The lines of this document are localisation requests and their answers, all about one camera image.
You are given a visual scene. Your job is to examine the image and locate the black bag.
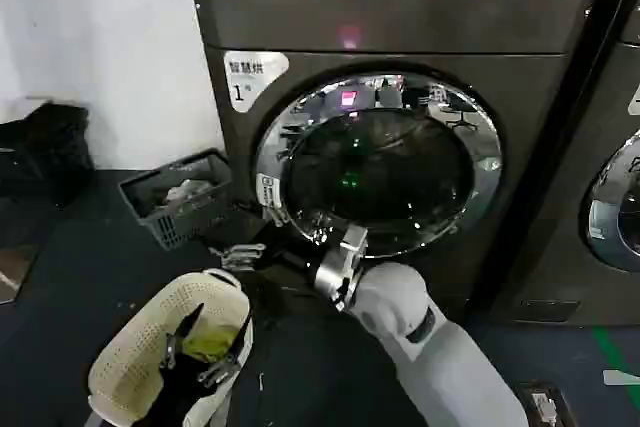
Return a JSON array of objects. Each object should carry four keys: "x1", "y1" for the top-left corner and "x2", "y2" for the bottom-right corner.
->
[{"x1": 0, "y1": 103, "x2": 95, "y2": 209}]

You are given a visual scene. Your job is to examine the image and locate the dark plastic laundry basket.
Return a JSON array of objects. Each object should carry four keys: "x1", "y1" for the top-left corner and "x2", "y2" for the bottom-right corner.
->
[{"x1": 118, "y1": 147, "x2": 242, "y2": 251}]

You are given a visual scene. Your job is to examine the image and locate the dark grey dryer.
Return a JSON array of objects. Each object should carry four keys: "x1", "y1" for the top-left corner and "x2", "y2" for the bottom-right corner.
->
[{"x1": 487, "y1": 0, "x2": 640, "y2": 329}]

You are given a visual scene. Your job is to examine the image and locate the round glass dryer door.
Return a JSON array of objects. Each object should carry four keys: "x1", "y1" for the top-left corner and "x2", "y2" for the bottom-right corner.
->
[
  {"x1": 581, "y1": 128, "x2": 640, "y2": 274},
  {"x1": 252, "y1": 60, "x2": 504, "y2": 261}
]

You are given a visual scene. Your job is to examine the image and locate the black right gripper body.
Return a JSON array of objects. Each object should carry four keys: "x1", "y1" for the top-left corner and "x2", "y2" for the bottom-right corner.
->
[{"x1": 259, "y1": 245, "x2": 322, "y2": 281}]

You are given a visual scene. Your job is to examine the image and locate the yellow-green cloth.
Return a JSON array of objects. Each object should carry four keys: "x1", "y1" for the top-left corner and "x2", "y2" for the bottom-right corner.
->
[{"x1": 181, "y1": 319, "x2": 242, "y2": 364}]

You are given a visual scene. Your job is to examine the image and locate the pale clothes pile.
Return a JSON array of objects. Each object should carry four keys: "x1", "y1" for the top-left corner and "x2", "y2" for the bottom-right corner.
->
[{"x1": 158, "y1": 178, "x2": 222, "y2": 209}]

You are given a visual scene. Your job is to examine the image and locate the cream perforated laundry basket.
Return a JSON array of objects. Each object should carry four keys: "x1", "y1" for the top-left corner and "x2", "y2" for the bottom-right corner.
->
[{"x1": 86, "y1": 268, "x2": 254, "y2": 427}]

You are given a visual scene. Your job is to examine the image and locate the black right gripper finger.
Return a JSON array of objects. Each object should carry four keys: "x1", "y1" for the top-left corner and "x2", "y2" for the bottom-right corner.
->
[
  {"x1": 198, "y1": 322, "x2": 254, "y2": 389},
  {"x1": 219, "y1": 253, "x2": 265, "y2": 272},
  {"x1": 160, "y1": 302, "x2": 204, "y2": 373},
  {"x1": 208, "y1": 243, "x2": 267, "y2": 257}
]

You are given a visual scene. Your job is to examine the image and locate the dark grey dryer numbered one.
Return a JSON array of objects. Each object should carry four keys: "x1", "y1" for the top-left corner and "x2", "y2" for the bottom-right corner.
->
[{"x1": 188, "y1": 0, "x2": 630, "y2": 313}]

